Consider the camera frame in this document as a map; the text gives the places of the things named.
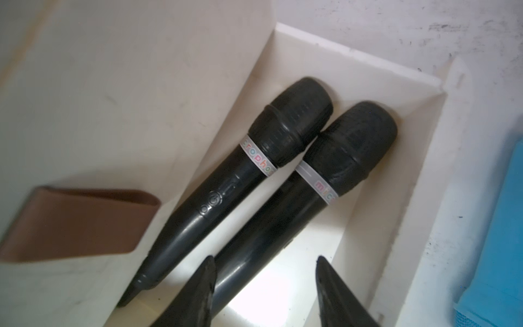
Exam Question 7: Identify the black toy microphone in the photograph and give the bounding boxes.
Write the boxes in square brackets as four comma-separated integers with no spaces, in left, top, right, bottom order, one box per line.
[211,102,398,317]
[117,77,333,307]

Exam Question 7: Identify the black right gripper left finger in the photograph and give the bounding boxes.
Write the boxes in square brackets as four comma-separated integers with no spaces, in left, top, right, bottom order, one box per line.
[151,256,217,327]

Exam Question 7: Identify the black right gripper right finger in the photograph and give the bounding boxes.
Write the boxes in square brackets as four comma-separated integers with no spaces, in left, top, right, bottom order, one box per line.
[315,256,379,327]

